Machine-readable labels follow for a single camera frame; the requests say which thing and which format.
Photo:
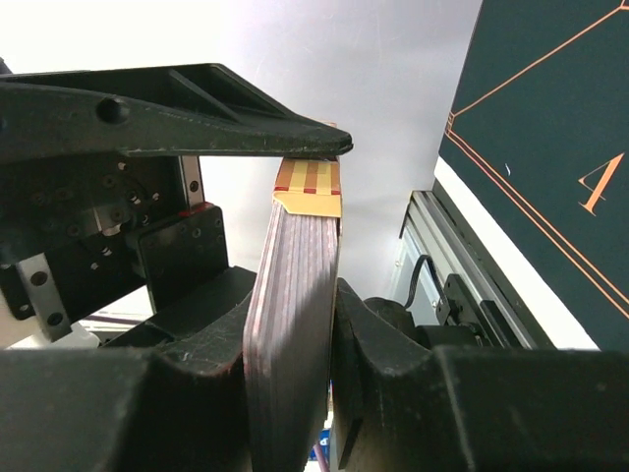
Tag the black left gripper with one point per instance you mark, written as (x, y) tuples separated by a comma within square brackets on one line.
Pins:
[(79, 233)]

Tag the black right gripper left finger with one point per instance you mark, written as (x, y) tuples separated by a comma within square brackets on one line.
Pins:
[(175, 407)]

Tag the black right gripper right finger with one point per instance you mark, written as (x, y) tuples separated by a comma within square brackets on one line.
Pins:
[(401, 407)]

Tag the red-backed playing card deck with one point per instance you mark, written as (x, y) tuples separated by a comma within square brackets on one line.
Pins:
[(287, 338)]

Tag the green poker table mat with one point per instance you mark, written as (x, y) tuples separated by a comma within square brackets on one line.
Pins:
[(535, 156)]

